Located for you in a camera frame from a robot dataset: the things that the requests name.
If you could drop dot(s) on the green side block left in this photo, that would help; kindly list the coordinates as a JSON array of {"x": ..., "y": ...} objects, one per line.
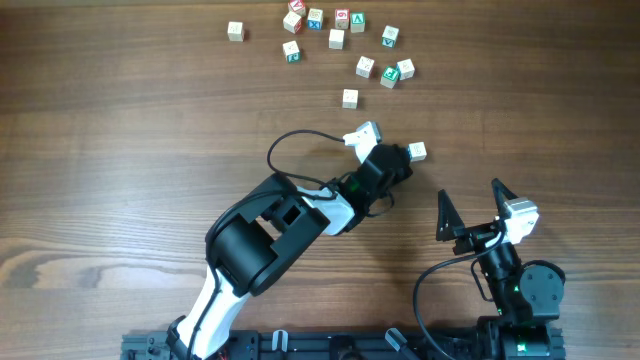
[{"x": 291, "y": 52}]

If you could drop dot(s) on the plain wooden block centre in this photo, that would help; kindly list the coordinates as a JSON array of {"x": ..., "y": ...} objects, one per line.
[{"x": 336, "y": 39}]

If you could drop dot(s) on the green E block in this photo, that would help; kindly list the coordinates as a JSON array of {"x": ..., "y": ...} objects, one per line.
[{"x": 389, "y": 77}]

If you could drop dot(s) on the red 9 block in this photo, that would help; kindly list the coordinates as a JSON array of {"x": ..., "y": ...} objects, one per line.
[{"x": 342, "y": 18}]

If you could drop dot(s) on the plain wooden block far left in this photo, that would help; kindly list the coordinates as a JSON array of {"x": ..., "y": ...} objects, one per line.
[{"x": 235, "y": 31}]

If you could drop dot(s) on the plain wooden block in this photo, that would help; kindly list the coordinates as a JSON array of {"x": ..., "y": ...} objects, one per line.
[
  {"x": 235, "y": 31},
  {"x": 336, "y": 39}
]

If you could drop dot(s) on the green A block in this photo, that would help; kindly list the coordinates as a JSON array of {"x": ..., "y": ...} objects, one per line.
[{"x": 357, "y": 22}]

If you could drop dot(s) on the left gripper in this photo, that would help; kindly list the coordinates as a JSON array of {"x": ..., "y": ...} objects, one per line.
[{"x": 398, "y": 163}]

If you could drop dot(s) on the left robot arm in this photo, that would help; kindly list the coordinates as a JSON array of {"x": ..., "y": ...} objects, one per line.
[{"x": 258, "y": 239}]

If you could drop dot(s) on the blue edged wooden block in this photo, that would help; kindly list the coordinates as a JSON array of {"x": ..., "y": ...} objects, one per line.
[{"x": 406, "y": 69}]

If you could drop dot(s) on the red letter block top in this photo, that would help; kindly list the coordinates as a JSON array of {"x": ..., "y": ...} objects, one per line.
[{"x": 298, "y": 7}]

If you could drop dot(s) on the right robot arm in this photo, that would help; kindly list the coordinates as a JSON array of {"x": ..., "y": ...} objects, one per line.
[{"x": 527, "y": 295}]

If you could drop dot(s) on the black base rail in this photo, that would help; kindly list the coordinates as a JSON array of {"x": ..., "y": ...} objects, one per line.
[{"x": 460, "y": 343}]

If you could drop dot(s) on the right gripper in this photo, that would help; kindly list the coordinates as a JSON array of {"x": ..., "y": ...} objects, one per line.
[{"x": 477, "y": 238}]

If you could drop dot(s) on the blue X block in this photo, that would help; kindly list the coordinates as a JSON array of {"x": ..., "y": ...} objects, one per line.
[{"x": 315, "y": 19}]

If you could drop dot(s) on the blue P wooden block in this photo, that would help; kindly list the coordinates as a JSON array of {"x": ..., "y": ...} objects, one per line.
[{"x": 417, "y": 151}]

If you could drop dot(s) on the green V block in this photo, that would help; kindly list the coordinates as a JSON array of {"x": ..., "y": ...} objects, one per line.
[{"x": 389, "y": 36}]

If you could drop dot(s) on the wooden picture block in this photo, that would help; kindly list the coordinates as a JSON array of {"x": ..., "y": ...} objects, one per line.
[{"x": 364, "y": 67}]

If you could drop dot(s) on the wooden block lowest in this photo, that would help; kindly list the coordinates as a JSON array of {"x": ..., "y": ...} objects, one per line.
[{"x": 350, "y": 98}]

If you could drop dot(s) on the red edged wooden block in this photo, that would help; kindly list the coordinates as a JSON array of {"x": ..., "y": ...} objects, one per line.
[{"x": 292, "y": 22}]

